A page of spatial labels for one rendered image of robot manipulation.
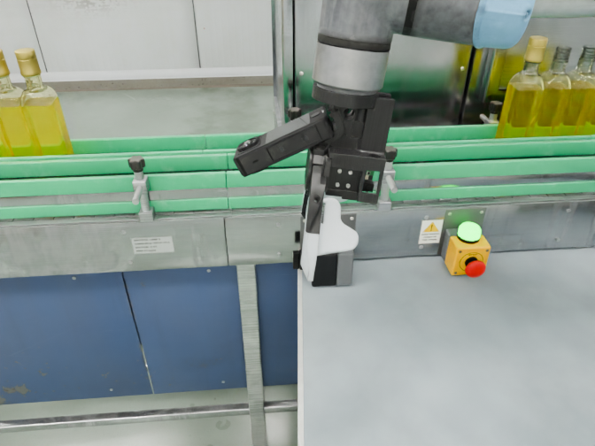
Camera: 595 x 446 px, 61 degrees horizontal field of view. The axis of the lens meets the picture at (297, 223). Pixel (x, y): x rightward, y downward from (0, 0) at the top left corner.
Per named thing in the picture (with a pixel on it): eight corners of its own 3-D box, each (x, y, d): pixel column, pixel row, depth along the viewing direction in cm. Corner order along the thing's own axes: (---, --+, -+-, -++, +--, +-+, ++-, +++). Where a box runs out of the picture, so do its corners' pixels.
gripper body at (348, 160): (376, 211, 55) (398, 102, 50) (298, 202, 55) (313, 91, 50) (368, 184, 62) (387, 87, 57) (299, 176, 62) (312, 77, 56)
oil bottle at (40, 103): (81, 176, 110) (45, 45, 94) (74, 189, 105) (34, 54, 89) (55, 178, 110) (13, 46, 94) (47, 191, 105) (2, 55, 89)
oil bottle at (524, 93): (511, 158, 117) (536, 67, 105) (522, 170, 112) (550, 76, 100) (488, 159, 116) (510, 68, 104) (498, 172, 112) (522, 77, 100)
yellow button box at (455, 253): (471, 254, 108) (478, 226, 104) (484, 277, 102) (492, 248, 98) (439, 256, 108) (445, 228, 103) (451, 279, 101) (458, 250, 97)
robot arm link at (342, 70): (317, 45, 48) (315, 35, 55) (311, 93, 50) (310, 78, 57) (395, 55, 48) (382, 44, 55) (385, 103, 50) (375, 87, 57)
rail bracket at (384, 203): (390, 204, 101) (398, 144, 94) (400, 226, 95) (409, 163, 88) (371, 205, 101) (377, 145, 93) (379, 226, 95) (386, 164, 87)
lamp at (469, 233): (475, 230, 103) (477, 218, 101) (482, 243, 99) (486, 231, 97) (453, 231, 102) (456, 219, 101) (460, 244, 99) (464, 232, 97)
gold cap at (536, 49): (545, 60, 101) (552, 37, 98) (537, 64, 99) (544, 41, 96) (529, 56, 103) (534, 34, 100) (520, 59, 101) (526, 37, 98)
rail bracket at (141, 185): (159, 215, 98) (148, 154, 90) (154, 238, 92) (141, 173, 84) (139, 217, 98) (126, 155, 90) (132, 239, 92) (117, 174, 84)
